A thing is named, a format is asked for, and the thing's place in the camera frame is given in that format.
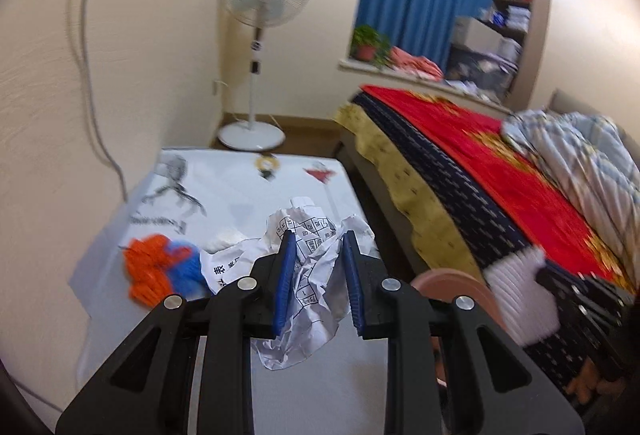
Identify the grey headboard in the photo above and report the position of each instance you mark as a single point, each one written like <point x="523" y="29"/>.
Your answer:
<point x="590" y="102"/>

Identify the pink plastic bin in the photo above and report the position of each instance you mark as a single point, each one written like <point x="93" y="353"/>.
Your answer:
<point x="440" y="285"/>

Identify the red patterned blanket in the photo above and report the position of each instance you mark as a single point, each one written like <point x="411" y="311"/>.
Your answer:
<point x="490" y="155"/>

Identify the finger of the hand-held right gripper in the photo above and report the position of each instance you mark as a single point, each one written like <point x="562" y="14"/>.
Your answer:
<point x="560" y="276"/>

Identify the person's right hand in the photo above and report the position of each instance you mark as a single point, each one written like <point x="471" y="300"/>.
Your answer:
<point x="592" y="382"/>

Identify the wooden bookshelf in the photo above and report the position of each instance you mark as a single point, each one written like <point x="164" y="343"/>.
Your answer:
<point x="540" y="40"/>

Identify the grey table mat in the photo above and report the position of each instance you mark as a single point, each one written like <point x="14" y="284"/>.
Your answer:
<point x="315" y="400"/>

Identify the white crumpled cloth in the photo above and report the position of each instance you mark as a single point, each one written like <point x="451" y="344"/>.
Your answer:
<point x="472" y="89"/>

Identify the stack of white packages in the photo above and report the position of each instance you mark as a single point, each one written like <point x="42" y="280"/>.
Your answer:
<point x="517" y="20"/>

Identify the blue white box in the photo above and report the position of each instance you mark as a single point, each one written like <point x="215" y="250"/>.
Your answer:
<point x="498" y="16"/>

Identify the pink folded cloth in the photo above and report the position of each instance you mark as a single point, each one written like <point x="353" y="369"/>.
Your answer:
<point x="415" y="64"/>

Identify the white cardboard box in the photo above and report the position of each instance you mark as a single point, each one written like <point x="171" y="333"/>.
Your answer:
<point x="475" y="32"/>

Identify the white printed cloth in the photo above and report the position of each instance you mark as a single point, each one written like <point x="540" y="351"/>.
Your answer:
<point x="225" y="185"/>

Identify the potted green plant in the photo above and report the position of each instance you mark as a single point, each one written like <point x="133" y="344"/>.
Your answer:
<point x="369" y="44"/>

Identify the white lidded container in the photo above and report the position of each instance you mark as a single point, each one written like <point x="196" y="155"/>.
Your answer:
<point x="510" y="50"/>

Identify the printed paper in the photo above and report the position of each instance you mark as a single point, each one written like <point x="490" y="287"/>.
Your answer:
<point x="315" y="275"/>

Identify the small white foam net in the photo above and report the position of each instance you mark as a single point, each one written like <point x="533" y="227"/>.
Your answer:
<point x="222" y="240"/>

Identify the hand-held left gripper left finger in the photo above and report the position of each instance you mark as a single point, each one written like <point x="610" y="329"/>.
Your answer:
<point x="282" y="290"/>

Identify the striped blue white quilt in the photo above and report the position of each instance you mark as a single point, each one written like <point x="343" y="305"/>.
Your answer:
<point x="585" y="165"/>

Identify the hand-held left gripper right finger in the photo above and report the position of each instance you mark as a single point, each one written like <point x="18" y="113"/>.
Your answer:
<point x="352" y="290"/>

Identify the blue plastic piece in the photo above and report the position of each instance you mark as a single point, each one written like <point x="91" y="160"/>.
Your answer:
<point x="184" y="262"/>

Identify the bed with red blanket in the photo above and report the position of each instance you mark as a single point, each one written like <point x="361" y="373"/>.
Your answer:
<point x="450" y="195"/>

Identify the grey bed frame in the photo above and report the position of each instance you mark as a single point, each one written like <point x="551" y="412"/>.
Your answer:
<point x="380" y="200"/>

